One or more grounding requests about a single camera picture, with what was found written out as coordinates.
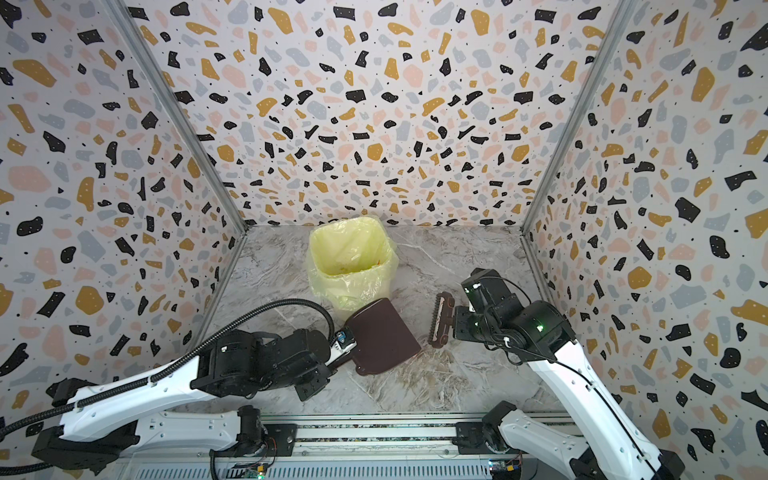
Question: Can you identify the brown cartoon face brush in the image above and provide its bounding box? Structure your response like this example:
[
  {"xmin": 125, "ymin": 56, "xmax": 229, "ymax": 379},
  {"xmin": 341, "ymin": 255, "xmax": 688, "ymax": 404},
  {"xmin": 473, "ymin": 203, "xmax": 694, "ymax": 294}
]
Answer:
[{"xmin": 428, "ymin": 291, "xmax": 455, "ymax": 349}]

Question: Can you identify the brown dustpan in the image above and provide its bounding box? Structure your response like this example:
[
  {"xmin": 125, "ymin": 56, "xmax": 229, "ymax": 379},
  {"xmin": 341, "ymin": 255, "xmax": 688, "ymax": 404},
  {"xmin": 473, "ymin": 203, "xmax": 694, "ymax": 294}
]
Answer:
[{"xmin": 327, "ymin": 298, "xmax": 421, "ymax": 376}]

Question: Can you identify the bin with yellow bag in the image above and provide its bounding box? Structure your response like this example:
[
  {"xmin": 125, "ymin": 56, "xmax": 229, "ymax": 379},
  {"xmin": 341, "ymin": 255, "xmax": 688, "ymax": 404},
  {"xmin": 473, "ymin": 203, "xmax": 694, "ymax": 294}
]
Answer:
[{"xmin": 306, "ymin": 216, "xmax": 399, "ymax": 320}]

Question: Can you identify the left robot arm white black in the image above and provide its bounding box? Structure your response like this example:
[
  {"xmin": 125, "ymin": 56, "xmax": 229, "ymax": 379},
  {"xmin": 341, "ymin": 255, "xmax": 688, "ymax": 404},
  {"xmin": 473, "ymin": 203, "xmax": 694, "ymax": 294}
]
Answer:
[{"xmin": 32, "ymin": 329, "xmax": 355, "ymax": 473}]

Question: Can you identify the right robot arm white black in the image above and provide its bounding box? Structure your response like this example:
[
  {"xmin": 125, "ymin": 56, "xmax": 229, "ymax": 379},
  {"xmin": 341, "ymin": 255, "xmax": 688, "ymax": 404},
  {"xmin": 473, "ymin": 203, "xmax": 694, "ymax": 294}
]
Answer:
[{"xmin": 454, "ymin": 268, "xmax": 685, "ymax": 479}]

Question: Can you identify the black corrugated cable conduit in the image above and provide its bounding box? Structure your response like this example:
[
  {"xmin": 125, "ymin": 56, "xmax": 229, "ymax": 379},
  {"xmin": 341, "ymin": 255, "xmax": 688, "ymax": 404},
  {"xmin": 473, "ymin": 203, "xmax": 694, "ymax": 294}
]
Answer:
[{"xmin": 0, "ymin": 298, "xmax": 336, "ymax": 478}]

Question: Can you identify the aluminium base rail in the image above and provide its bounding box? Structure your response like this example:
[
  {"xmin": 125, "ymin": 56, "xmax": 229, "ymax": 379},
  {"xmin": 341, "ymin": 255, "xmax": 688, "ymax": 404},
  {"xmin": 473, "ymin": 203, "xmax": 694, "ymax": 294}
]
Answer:
[{"xmin": 116, "ymin": 412, "xmax": 577, "ymax": 480}]

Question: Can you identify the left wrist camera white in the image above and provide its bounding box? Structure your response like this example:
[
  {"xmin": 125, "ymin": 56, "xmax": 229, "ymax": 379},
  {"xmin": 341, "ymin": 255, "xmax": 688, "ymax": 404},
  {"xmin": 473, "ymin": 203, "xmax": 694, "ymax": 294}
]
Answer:
[{"xmin": 332, "ymin": 327, "xmax": 357, "ymax": 355}]

